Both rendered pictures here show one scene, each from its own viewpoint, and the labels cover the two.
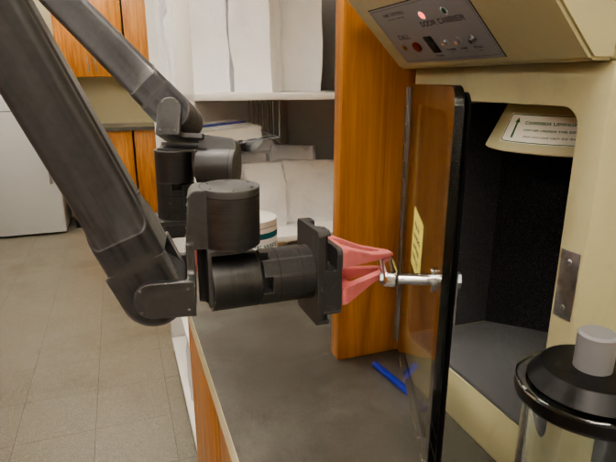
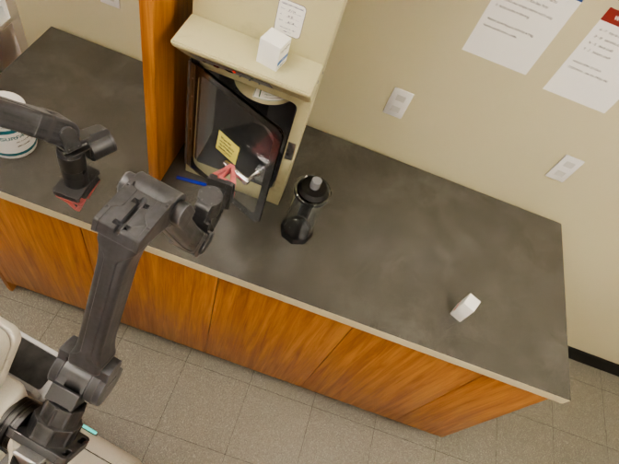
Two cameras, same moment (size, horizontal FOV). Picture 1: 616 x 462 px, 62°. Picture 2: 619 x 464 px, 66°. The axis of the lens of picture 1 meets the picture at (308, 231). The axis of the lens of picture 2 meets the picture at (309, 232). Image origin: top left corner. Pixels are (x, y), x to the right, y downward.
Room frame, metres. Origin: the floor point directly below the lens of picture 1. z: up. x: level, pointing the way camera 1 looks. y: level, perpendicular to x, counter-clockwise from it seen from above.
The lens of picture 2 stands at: (0.10, 0.60, 2.19)
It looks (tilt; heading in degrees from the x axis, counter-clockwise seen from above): 55 degrees down; 285
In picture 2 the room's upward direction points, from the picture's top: 25 degrees clockwise
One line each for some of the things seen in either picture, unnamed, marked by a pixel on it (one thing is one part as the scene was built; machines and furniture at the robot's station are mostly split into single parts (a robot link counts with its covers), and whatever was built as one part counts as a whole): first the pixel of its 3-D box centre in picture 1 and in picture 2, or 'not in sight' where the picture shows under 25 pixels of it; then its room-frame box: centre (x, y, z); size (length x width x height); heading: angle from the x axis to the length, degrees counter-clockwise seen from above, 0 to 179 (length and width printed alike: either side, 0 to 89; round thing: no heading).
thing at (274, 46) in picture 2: not in sight; (274, 49); (0.54, -0.17, 1.54); 0.05 x 0.05 x 0.06; 8
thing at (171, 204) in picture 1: (176, 203); (75, 175); (0.78, 0.20, 1.21); 0.10 x 0.07 x 0.07; 110
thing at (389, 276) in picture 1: (402, 267); (240, 169); (0.53, -0.10, 1.20); 0.10 x 0.05 x 0.03; 176
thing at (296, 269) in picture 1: (291, 272); (216, 199); (0.51, 0.02, 1.20); 0.07 x 0.07 x 0.10; 20
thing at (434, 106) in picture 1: (420, 254); (228, 150); (0.60, -0.14, 1.19); 0.30 x 0.01 x 0.40; 176
